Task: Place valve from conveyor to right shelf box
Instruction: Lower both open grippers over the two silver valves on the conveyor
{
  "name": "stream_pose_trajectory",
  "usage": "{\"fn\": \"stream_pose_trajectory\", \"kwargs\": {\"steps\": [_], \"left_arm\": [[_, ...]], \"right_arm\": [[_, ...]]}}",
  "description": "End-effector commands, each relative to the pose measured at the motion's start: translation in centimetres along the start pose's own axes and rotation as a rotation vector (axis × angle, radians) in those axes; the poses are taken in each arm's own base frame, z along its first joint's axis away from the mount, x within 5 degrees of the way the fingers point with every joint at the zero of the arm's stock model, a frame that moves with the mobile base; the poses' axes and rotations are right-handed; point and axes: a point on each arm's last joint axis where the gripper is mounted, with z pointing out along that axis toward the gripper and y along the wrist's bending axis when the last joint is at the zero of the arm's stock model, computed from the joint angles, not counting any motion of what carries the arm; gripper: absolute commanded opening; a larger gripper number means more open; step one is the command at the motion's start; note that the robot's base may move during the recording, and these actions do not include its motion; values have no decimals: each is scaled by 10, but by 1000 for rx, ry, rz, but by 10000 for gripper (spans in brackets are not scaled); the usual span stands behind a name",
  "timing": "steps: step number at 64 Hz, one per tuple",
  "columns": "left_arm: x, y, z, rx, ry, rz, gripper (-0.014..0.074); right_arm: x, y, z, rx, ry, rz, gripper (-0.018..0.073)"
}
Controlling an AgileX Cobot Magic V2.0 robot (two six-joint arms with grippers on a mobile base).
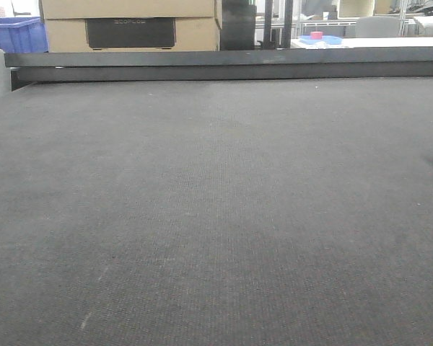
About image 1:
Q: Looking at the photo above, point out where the dark grey conveyor belt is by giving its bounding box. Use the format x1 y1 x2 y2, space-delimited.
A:
0 78 433 345

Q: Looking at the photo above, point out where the black box beside cardboard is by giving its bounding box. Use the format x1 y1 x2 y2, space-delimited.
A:
220 1 257 50

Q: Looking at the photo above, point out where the lower cardboard box black label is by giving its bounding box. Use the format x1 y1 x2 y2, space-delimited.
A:
45 18 220 53

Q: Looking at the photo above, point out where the upper cardboard box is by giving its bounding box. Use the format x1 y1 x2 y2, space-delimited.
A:
41 0 222 19

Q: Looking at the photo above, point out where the blue tray on table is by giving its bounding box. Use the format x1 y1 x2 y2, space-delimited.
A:
299 35 343 45

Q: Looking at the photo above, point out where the white background table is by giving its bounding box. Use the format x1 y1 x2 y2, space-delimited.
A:
291 37 433 49

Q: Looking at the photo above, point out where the blue plastic crate background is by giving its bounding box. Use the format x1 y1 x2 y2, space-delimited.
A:
0 17 48 53

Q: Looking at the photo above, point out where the black conveyor side rail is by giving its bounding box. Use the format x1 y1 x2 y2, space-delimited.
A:
4 47 433 83

